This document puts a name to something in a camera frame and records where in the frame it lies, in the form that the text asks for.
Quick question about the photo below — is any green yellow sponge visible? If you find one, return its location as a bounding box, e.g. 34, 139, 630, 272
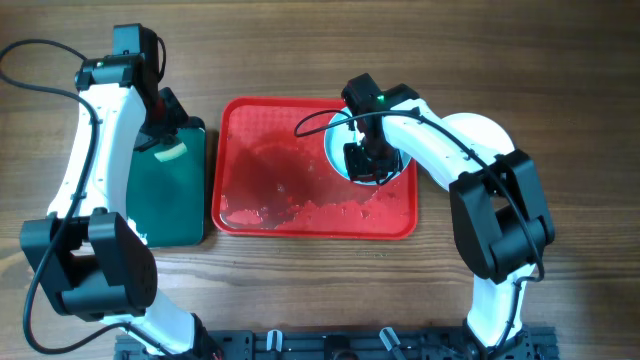
154, 143, 187, 162

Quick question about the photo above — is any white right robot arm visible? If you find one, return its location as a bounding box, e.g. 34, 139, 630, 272
326, 95, 555, 356

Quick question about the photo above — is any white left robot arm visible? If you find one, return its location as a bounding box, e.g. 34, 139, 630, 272
20, 84, 219, 359

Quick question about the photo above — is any black tray with green water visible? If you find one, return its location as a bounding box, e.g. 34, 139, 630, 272
126, 117, 207, 248

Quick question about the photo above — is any red plastic tray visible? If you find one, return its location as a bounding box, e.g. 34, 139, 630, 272
211, 97, 418, 241

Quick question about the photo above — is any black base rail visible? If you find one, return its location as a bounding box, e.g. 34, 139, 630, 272
113, 325, 560, 360

